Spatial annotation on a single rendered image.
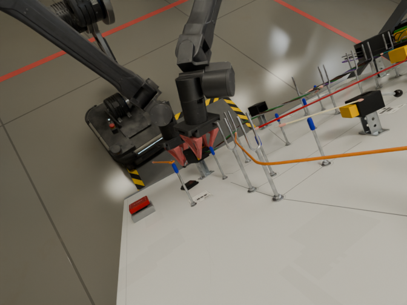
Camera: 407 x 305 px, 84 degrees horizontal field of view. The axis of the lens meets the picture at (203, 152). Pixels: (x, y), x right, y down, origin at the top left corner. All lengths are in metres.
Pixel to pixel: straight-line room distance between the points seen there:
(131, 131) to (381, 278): 1.70
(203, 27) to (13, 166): 2.11
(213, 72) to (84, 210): 1.62
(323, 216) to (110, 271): 1.58
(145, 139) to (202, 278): 1.53
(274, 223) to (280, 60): 2.61
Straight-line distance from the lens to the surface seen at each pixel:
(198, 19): 0.58
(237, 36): 3.12
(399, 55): 0.78
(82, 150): 2.19
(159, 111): 0.59
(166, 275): 0.34
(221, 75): 0.48
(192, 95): 0.51
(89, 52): 0.59
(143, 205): 0.57
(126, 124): 1.86
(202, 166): 0.65
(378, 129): 0.52
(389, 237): 0.27
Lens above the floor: 1.66
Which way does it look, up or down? 60 degrees down
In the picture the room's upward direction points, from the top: straight up
